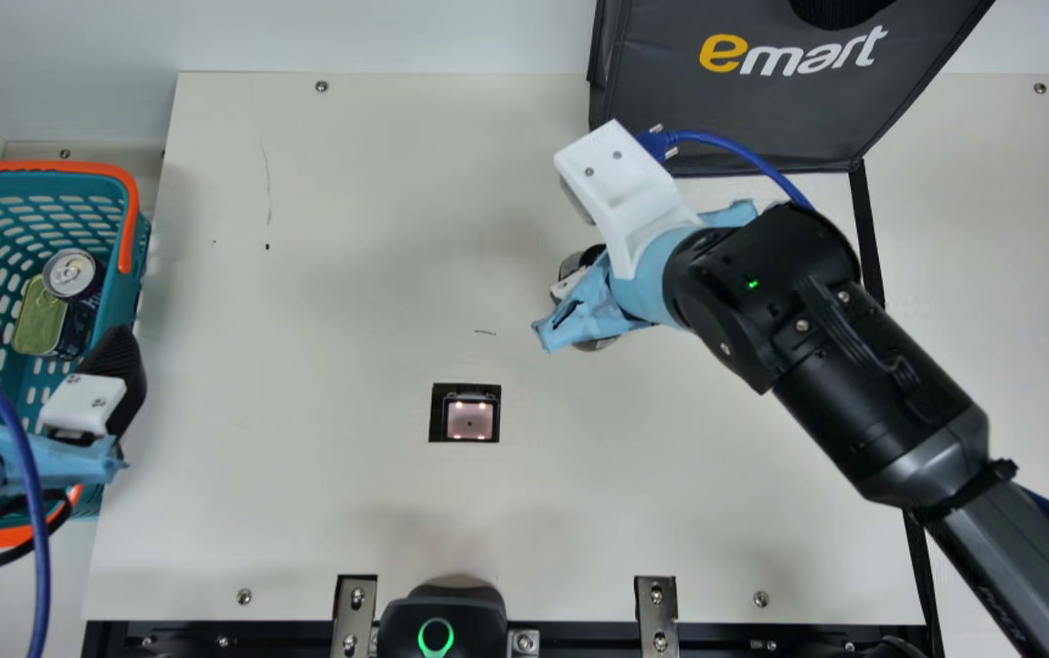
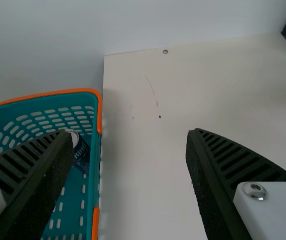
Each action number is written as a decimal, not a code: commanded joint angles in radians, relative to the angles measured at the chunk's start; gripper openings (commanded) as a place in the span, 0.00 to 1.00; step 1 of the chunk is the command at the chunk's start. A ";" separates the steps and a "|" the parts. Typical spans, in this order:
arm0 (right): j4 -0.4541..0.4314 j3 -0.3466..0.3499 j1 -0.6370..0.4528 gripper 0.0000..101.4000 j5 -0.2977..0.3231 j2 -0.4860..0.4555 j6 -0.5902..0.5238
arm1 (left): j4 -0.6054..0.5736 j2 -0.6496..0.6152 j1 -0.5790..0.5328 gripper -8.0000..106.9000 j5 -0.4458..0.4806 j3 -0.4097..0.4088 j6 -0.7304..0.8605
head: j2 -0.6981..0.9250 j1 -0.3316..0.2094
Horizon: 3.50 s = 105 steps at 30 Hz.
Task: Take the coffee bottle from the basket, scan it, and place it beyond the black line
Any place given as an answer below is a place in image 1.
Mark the small square scanner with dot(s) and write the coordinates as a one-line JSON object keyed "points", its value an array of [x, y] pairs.
{"points": [[470, 419]]}

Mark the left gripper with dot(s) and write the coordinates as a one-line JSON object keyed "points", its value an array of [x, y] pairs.
{"points": [[4, 457]]}

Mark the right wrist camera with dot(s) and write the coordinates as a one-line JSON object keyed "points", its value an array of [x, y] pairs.
{"points": [[616, 183]]}

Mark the rectangular tin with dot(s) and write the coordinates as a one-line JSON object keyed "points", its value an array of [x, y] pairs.
{"points": [[38, 320]]}

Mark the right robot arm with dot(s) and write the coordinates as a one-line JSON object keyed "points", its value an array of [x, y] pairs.
{"points": [[853, 384]]}

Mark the can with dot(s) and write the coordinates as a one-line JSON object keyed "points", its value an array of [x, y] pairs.
{"points": [[69, 272]]}

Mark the black strip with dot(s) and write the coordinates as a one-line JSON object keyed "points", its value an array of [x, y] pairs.
{"points": [[864, 219]]}

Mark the black device with green light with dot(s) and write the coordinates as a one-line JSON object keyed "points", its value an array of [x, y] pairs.
{"points": [[438, 608]]}

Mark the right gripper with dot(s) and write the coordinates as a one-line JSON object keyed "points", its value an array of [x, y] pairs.
{"points": [[643, 292]]}

